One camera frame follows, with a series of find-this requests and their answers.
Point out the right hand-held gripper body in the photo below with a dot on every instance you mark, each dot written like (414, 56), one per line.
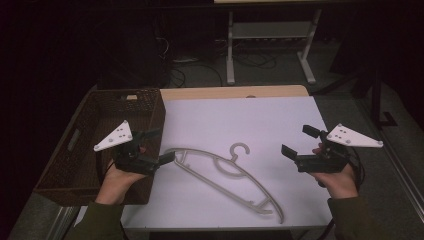
(325, 163)

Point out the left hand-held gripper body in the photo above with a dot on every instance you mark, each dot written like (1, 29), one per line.
(135, 161)

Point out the beige plastic clothes hanger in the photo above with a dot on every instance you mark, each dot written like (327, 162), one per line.
(233, 178)

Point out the person's right hand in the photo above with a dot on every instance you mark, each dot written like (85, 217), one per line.
(340, 185)

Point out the person's left hand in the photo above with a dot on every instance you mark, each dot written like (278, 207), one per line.
(115, 185)

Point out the brown woven basket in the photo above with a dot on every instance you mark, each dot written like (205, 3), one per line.
(83, 166)

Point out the white table mat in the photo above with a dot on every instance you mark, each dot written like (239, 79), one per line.
(233, 123)

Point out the black metal stand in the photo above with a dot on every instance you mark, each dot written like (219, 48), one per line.
(376, 100)

